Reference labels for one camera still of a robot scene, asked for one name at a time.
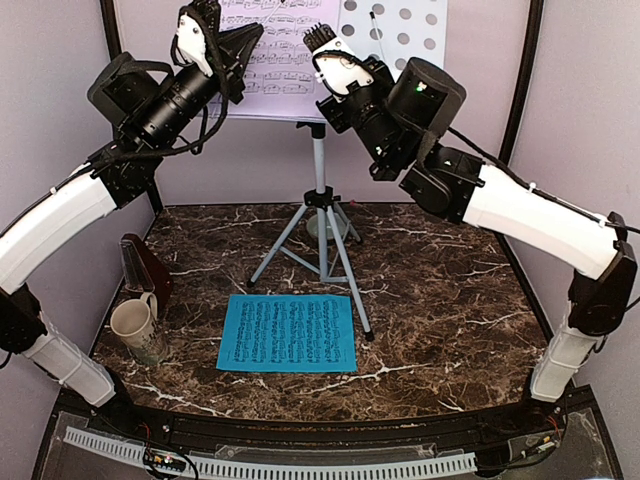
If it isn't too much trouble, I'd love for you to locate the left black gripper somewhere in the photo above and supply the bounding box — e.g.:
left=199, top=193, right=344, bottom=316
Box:
left=136, top=19, right=264, bottom=146

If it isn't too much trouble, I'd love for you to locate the purple sheet music page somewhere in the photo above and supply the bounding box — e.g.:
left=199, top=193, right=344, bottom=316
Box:
left=221, top=0, right=340, bottom=121

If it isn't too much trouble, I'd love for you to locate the blue sheet music page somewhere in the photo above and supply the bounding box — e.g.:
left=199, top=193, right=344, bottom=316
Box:
left=216, top=295, right=357, bottom=374

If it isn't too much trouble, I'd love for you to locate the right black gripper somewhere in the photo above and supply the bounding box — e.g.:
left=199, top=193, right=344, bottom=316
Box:
left=315, top=54, right=410, bottom=171

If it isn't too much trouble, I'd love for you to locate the pale green round dish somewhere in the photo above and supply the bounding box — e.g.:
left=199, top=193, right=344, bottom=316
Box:
left=306, top=214, right=347, bottom=241

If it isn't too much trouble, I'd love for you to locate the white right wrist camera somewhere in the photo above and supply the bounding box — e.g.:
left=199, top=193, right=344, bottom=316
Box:
left=303, top=23, right=374, bottom=101

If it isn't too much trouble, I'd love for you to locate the cream ceramic mug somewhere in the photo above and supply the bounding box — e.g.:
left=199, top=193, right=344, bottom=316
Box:
left=110, top=292, right=169, bottom=365

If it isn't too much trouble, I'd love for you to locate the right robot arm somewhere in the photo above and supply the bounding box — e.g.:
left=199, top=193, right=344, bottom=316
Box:
left=312, top=49, right=638, bottom=434

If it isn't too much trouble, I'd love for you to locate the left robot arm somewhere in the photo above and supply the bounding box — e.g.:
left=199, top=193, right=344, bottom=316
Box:
left=1, top=1, right=264, bottom=436

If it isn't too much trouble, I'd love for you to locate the grey slotted cable duct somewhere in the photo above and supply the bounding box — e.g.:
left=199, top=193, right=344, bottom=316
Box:
left=63, top=427, right=477, bottom=479

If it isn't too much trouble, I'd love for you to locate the white perforated music stand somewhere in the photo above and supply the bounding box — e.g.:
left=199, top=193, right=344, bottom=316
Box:
left=249, top=0, right=450, bottom=342

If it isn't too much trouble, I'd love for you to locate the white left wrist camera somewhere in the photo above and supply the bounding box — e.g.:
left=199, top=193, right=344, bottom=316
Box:
left=176, top=13, right=213, bottom=77

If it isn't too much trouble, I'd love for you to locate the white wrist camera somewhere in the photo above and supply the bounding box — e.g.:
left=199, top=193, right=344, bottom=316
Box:
left=176, top=13, right=213, bottom=77
left=303, top=23, right=374, bottom=101

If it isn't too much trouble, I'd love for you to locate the brown wooden metronome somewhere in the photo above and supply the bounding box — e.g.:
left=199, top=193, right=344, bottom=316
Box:
left=119, top=233, right=173, bottom=311

